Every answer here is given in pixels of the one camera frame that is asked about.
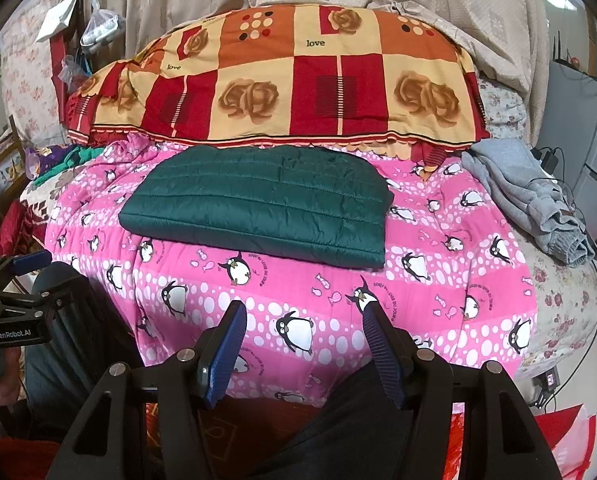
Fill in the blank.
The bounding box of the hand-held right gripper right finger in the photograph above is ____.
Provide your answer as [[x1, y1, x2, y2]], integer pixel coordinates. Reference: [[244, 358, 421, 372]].
[[363, 300, 562, 480]]

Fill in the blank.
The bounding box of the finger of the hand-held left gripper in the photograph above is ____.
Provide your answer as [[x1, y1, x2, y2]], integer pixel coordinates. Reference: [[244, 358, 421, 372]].
[[0, 291, 64, 311], [0, 251, 53, 291]]

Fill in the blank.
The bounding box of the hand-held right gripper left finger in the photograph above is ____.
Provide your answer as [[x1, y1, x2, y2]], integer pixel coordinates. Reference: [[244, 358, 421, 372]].
[[46, 300, 249, 480]]

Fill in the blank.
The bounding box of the dark green quilted jacket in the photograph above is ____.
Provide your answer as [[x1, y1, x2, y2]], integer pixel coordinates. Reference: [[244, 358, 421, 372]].
[[117, 144, 395, 270]]

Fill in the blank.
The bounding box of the person's left hand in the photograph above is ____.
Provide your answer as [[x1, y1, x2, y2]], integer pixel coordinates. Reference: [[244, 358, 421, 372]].
[[0, 347, 26, 403]]

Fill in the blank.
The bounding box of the dark red cloth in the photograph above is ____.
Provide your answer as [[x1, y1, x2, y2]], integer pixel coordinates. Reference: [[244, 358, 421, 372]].
[[0, 200, 45, 266]]

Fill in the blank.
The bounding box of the pink penguin print blanket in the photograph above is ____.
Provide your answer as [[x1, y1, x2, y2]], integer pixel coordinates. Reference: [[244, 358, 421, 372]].
[[43, 137, 539, 408]]

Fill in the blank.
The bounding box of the person's right leg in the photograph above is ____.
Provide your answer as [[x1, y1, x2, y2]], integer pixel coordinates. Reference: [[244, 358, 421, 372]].
[[273, 365, 429, 480]]

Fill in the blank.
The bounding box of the framed picture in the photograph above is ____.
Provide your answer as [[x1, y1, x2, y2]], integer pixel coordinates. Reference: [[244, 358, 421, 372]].
[[0, 115, 29, 196]]

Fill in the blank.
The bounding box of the green cloth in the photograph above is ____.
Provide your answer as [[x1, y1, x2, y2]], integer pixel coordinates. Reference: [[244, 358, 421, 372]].
[[31, 145, 104, 186]]

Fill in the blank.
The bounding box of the power strip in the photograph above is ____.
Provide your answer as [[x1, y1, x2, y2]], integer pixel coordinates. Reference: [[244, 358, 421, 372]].
[[529, 365, 562, 408]]

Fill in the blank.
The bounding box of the floral padded headboard cloth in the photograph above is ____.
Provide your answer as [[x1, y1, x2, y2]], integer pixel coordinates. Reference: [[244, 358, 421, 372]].
[[1, 0, 86, 147]]

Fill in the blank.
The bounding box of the floral bed sheet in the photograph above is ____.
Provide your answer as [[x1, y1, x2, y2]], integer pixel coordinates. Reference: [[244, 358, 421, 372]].
[[471, 75, 597, 381]]

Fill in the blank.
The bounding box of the small clear plastic bag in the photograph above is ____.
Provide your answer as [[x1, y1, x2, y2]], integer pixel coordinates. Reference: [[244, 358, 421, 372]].
[[58, 55, 92, 92]]

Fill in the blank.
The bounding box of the grey sweater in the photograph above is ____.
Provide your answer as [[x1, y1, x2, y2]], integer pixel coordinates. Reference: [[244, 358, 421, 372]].
[[461, 137, 597, 267]]

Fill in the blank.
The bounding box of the hanging clear plastic bag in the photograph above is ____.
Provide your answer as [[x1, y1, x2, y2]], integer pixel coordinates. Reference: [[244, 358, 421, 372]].
[[78, 0, 122, 53]]

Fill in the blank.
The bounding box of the white paper bag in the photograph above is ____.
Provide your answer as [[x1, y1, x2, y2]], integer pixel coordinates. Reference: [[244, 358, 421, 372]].
[[34, 0, 79, 43]]

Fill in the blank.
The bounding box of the black charger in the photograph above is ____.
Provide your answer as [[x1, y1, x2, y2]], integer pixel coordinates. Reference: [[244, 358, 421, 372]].
[[536, 146, 564, 173]]

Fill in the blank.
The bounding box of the red yellow rose print quilt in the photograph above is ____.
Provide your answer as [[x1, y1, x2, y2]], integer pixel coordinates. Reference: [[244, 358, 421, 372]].
[[66, 4, 492, 161]]

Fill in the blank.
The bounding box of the grey cabinet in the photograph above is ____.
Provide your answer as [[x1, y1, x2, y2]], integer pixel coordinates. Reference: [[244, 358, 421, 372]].
[[533, 57, 597, 241]]

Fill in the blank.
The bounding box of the black router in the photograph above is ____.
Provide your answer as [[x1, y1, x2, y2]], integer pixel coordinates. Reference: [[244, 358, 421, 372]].
[[553, 30, 582, 70]]

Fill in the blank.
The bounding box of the black cable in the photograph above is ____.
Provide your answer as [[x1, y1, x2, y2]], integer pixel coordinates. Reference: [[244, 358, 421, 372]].
[[553, 170, 597, 341]]

